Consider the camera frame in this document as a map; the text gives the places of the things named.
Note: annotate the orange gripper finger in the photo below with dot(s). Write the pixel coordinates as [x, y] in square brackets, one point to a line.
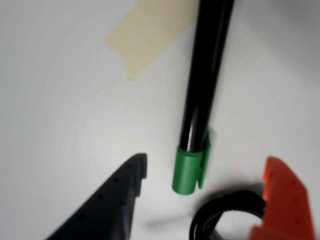
[287, 205]

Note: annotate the green capped black marker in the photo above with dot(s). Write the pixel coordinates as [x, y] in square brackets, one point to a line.
[205, 75]

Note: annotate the wide beige tape strip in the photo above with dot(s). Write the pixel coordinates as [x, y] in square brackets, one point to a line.
[150, 32]

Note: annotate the dark navy gripper finger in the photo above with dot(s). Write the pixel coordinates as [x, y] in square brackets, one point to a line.
[105, 210]

